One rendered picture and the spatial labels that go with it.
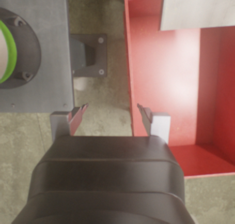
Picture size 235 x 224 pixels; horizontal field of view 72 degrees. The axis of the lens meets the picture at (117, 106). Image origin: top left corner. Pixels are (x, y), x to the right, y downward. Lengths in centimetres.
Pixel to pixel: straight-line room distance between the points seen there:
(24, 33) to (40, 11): 5
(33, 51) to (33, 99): 10
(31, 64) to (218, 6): 42
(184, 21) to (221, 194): 178
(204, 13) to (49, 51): 36
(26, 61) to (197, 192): 181
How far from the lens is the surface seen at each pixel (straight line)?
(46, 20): 37
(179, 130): 84
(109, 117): 134
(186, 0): 45
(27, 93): 40
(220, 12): 50
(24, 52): 34
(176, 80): 77
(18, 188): 195
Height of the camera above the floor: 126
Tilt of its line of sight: 74 degrees down
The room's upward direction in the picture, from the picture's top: 179 degrees clockwise
